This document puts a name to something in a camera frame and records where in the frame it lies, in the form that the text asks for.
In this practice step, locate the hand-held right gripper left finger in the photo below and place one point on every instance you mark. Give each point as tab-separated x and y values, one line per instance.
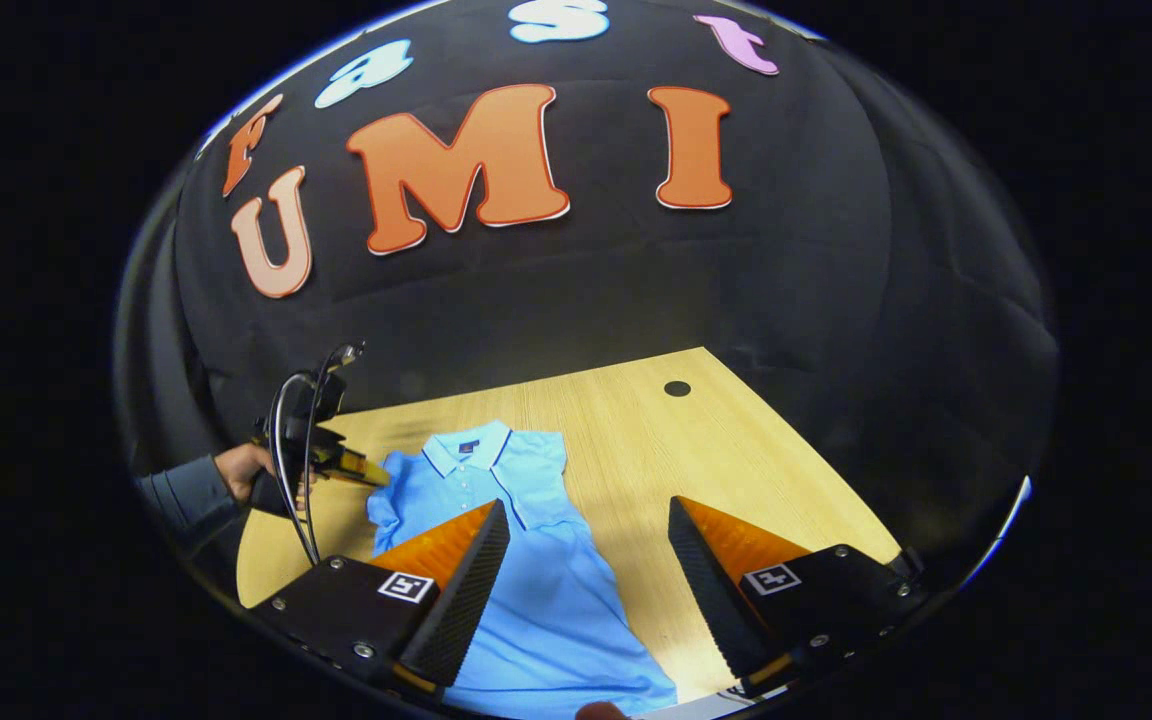
461	600

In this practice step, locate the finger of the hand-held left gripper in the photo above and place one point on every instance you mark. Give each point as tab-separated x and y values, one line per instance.
351	468

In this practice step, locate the plain black curtain cloth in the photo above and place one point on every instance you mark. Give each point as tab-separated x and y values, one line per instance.
151	350
976	380

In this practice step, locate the light blue T-shirt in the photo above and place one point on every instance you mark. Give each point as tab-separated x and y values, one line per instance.
546	600

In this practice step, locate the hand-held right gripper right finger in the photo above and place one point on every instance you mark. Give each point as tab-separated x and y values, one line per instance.
711	600

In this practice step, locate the black backdrop cloth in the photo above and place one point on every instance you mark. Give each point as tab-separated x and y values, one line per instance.
586	290

